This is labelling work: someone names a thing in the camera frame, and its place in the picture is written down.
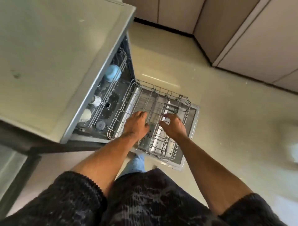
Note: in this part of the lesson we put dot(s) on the beige cabinet doors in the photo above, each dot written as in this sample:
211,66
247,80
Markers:
167,12

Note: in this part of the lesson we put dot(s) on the person's right thumb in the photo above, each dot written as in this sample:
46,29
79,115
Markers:
162,125

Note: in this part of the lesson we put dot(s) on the person's left forearm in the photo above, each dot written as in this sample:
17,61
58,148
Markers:
107,160

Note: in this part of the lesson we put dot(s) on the person's left thumb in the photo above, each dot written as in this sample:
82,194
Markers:
146,127

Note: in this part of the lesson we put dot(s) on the person's left hand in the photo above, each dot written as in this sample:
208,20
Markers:
135,127

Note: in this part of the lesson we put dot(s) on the dark cabinet frame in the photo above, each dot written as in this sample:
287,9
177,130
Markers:
21,163

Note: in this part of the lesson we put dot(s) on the beige corner cabinet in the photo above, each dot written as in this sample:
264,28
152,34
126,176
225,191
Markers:
251,39

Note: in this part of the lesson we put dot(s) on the person's right hand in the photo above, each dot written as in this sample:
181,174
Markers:
174,128

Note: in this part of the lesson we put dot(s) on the light blue cup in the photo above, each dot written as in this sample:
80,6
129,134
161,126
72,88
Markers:
112,72

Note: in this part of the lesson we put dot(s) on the dark knitted sweater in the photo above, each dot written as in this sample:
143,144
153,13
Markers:
144,202

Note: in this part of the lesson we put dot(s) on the built-in dishwasher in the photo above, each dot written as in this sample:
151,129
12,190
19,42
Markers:
116,97

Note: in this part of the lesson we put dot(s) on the light blue jeans leg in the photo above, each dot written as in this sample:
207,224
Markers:
134,164

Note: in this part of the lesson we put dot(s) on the steel dishwasher door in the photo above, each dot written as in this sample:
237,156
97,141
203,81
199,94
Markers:
192,130

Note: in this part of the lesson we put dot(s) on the person's right forearm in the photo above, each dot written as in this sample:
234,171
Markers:
209,172

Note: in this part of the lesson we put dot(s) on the grey round dishwasher cap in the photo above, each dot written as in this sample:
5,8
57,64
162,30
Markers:
100,125

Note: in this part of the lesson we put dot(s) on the small white plastic piece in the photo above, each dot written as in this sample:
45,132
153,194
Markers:
167,121

